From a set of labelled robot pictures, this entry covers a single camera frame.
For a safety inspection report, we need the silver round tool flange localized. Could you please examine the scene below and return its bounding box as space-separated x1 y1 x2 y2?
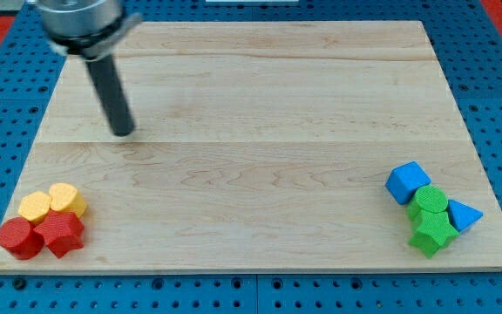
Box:
27 0 143 61

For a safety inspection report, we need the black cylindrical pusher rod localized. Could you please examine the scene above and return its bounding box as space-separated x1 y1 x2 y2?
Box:
85 55 135 137

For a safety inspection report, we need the yellow heart block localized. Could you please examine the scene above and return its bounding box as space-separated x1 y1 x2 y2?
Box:
49 182 88 217

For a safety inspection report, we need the yellow hexagon block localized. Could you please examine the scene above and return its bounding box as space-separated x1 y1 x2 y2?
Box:
17 191 52 225

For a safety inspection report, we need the red star block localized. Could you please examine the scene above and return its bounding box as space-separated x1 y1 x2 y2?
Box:
34 210 85 258

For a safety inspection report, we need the light wooden board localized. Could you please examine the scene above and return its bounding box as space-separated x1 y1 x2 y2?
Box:
0 21 502 276

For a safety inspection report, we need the red cylinder block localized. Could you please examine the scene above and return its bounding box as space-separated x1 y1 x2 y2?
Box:
0 216 44 260

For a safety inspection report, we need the blue cube block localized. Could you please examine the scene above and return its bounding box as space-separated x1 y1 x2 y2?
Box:
384 160 431 205

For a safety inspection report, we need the green cylinder block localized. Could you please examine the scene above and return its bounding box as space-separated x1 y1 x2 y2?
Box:
406 185 448 222

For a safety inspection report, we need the green star block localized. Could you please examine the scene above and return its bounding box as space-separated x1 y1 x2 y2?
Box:
408 210 459 258

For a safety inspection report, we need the blue triangle block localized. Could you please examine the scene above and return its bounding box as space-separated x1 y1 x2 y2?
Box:
447 200 484 233

